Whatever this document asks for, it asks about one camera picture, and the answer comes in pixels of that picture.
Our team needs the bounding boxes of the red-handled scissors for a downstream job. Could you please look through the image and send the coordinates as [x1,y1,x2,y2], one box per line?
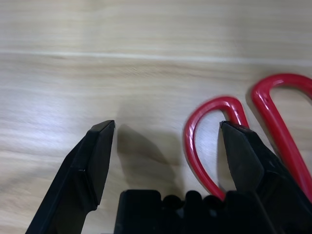
[184,73,312,203]

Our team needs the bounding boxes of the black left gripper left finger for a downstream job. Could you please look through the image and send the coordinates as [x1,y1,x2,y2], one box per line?
[25,119,116,234]

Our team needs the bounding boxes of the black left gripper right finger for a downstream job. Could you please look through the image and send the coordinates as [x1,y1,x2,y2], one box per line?
[219,121,312,234]

